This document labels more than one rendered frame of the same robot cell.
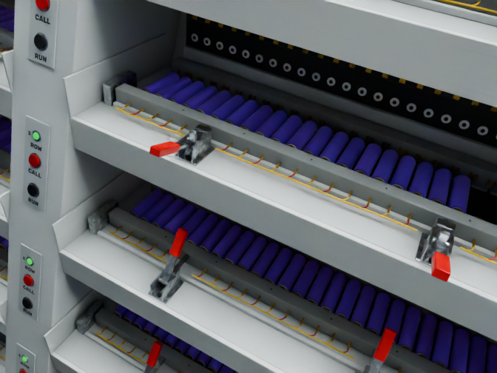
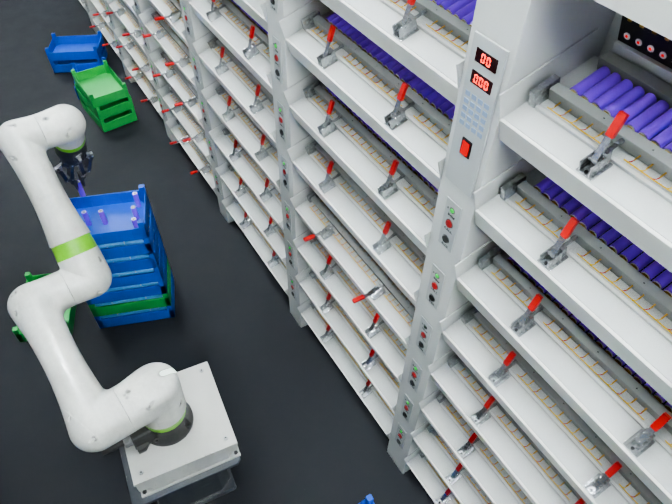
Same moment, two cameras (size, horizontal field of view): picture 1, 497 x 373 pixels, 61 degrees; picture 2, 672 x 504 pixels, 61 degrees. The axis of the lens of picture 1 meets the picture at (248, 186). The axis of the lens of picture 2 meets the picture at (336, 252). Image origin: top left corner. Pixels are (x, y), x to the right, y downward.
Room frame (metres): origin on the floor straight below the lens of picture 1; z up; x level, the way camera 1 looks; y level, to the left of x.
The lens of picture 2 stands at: (-0.48, -0.70, 1.97)
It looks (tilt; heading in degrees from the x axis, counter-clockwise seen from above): 49 degrees down; 39
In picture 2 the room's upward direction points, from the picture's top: 1 degrees clockwise
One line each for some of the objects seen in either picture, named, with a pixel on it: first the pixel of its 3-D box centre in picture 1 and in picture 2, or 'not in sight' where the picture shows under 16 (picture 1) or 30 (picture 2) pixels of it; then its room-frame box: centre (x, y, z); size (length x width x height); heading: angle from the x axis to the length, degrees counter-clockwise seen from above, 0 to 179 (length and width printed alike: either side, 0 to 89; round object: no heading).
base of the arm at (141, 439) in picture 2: not in sight; (146, 426); (-0.26, 0.15, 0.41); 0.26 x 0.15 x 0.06; 160
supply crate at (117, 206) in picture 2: not in sight; (102, 216); (0.13, 0.84, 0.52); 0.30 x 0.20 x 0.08; 141
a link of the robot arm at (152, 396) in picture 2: not in sight; (153, 399); (-0.21, 0.13, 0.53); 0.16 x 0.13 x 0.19; 167
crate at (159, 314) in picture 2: not in sight; (136, 297); (0.13, 0.84, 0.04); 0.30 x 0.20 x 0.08; 141
